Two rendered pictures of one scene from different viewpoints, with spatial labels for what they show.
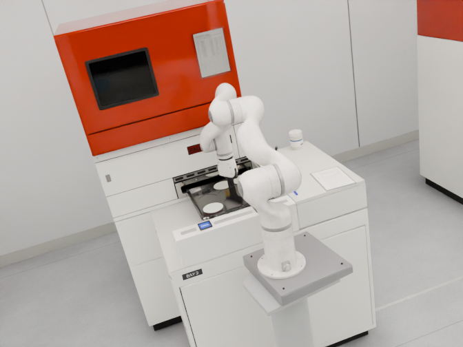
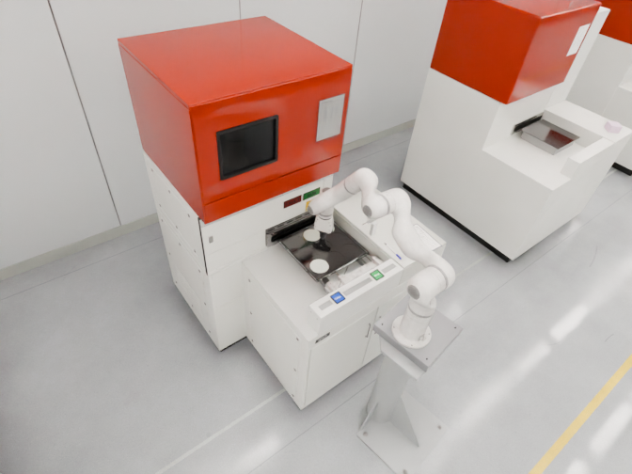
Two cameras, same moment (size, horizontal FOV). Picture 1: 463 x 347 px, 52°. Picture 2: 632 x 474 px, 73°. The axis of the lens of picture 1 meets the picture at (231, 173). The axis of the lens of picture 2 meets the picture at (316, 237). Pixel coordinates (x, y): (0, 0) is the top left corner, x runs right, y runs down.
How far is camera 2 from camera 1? 1.32 m
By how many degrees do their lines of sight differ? 31
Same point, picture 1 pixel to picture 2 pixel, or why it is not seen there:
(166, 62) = (291, 129)
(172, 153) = (270, 209)
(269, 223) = (424, 312)
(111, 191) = (211, 250)
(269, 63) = not seen: hidden behind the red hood
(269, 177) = (440, 283)
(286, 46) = not seen: hidden behind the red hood
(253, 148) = (417, 250)
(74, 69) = (204, 140)
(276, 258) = (418, 333)
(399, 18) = (395, 31)
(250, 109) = (403, 206)
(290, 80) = not seen: hidden behind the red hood
